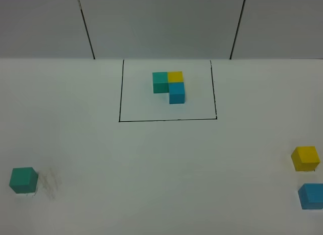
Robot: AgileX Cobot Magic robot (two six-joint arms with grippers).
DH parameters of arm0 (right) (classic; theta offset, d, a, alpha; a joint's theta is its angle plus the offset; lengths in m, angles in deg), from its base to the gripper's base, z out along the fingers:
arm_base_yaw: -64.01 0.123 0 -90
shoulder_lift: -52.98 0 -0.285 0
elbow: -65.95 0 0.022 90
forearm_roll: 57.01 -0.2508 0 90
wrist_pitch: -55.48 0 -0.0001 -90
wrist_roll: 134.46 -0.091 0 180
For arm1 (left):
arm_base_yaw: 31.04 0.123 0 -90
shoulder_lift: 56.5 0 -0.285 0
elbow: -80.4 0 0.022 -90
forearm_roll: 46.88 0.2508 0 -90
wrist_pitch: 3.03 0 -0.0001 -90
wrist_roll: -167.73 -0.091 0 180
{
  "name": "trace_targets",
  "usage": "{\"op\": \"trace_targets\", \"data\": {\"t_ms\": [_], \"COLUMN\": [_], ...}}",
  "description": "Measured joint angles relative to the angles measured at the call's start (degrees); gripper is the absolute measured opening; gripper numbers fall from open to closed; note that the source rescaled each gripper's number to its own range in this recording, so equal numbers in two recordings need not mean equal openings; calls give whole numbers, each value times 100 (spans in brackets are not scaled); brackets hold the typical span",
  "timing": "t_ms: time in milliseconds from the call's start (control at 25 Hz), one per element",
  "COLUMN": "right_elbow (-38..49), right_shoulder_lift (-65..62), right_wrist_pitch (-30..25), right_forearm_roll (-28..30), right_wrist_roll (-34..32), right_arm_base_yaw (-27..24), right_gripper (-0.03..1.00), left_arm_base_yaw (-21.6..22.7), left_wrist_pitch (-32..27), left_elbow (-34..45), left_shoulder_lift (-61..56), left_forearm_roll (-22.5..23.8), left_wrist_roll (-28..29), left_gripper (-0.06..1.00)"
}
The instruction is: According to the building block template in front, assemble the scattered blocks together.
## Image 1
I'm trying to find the blue template block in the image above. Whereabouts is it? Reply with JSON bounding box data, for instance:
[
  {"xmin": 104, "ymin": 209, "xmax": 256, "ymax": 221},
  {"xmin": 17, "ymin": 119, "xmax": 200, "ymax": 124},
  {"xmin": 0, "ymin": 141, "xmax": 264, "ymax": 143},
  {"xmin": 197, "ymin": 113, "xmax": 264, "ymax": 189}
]
[{"xmin": 169, "ymin": 82, "xmax": 185, "ymax": 104}]

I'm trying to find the green template block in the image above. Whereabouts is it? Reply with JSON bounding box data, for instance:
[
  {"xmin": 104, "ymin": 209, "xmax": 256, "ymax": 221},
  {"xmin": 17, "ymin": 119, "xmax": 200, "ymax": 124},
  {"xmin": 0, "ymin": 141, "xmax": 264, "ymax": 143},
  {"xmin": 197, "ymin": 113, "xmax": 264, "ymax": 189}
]
[{"xmin": 152, "ymin": 72, "xmax": 169, "ymax": 93}]

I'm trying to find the yellow template block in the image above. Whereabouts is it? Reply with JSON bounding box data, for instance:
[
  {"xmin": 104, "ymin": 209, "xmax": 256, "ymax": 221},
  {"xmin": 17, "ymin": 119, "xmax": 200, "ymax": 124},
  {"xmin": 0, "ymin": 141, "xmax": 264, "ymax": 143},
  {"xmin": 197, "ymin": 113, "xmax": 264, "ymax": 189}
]
[{"xmin": 168, "ymin": 71, "xmax": 184, "ymax": 83}]

